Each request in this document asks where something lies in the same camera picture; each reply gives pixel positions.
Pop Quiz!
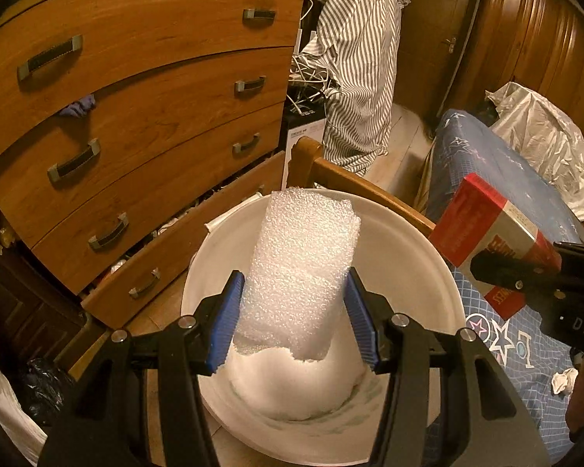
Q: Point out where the wooden chest of drawers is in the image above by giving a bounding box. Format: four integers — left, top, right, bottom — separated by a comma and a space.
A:
0, 0, 306, 329

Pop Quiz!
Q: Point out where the red and grey cardboard box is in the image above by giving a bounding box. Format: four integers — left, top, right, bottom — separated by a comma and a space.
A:
427, 172, 563, 314

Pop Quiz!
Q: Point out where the blue printed blanket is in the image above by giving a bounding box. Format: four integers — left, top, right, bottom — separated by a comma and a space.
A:
413, 108, 584, 467

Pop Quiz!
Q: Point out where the white plastic basin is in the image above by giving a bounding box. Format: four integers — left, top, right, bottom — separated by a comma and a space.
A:
180, 189, 465, 465

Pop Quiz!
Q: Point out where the black plastic bag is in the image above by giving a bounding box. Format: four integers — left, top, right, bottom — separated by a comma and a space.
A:
17, 357, 79, 429

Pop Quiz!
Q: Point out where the white cardboard box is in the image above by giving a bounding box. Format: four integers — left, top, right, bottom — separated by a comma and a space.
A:
280, 114, 328, 190

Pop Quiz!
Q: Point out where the white foam sheet piece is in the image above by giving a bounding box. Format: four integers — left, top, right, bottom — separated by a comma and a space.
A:
234, 186, 362, 362

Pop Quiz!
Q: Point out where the brown wooden door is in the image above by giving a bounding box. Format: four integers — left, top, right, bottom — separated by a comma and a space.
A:
394, 0, 490, 118

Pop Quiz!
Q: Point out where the white cloth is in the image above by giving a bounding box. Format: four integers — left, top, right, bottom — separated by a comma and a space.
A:
0, 326, 49, 467

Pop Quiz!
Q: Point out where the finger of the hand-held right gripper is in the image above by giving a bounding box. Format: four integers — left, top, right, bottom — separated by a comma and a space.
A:
554, 241, 584, 276
470, 249, 584, 303

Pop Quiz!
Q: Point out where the white crumpled plastic bag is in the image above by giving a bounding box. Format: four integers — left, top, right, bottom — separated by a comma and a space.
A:
484, 82, 584, 222

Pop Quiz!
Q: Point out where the grey striped shirt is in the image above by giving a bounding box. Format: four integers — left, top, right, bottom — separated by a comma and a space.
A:
294, 0, 412, 176

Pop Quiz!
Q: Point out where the blue cloth in drawer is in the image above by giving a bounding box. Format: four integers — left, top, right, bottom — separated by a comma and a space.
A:
58, 95, 97, 118

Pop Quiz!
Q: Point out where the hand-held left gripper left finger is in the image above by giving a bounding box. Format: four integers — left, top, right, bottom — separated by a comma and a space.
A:
39, 270, 246, 467

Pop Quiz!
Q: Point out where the tangle of white cables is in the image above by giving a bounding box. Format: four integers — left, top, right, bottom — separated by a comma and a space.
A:
289, 51, 341, 108

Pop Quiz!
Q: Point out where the crumpled white tissue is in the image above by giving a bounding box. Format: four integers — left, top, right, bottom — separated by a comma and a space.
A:
551, 367, 579, 395

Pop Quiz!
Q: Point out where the brown wooden wardrobe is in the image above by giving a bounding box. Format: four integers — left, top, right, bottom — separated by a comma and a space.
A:
450, 0, 584, 122

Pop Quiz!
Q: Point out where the dark wooden cabinet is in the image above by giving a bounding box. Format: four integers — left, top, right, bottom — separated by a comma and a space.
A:
0, 248, 86, 365

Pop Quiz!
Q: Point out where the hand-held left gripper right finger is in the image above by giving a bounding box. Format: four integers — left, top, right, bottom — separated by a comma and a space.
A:
345, 267, 551, 467

